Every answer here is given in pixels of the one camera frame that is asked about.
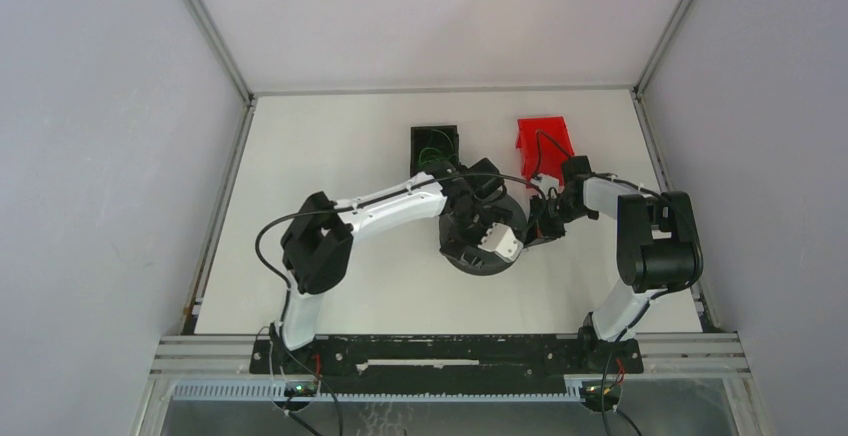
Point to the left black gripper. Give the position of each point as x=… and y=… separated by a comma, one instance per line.
x=456, y=244

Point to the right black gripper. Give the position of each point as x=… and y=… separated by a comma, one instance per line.
x=539, y=229

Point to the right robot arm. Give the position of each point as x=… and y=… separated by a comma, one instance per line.
x=658, y=248

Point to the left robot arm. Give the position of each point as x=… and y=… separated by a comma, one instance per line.
x=317, y=245

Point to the red plastic bin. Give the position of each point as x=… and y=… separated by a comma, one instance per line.
x=544, y=145

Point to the black plastic bin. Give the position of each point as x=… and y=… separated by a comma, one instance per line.
x=429, y=144

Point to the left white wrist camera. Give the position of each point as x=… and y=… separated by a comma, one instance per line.
x=500, y=239

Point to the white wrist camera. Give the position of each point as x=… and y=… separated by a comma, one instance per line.
x=500, y=239
x=548, y=184

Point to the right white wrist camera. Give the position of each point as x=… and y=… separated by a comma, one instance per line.
x=548, y=184

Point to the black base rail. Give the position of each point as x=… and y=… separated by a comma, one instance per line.
x=447, y=365

